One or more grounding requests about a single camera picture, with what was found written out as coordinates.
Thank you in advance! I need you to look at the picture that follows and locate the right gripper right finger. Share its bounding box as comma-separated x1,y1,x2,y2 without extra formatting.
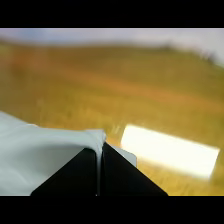
99,142,169,197

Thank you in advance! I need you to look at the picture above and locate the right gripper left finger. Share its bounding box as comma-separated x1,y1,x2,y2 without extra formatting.
30,147,99,197

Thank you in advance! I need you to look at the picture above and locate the white garment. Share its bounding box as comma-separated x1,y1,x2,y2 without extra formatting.
0,111,138,197

